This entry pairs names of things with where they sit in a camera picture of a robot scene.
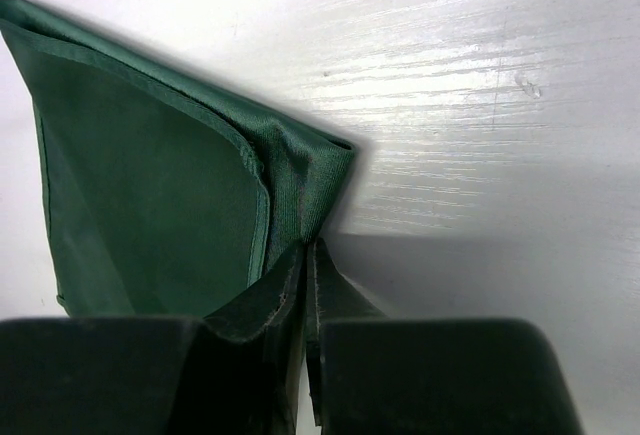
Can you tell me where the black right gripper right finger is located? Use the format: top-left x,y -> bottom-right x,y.
306,240 -> 582,434

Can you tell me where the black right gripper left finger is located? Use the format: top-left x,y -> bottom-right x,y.
1,244 -> 304,434

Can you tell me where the dark green cloth napkin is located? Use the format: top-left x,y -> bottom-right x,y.
1,0 -> 355,317

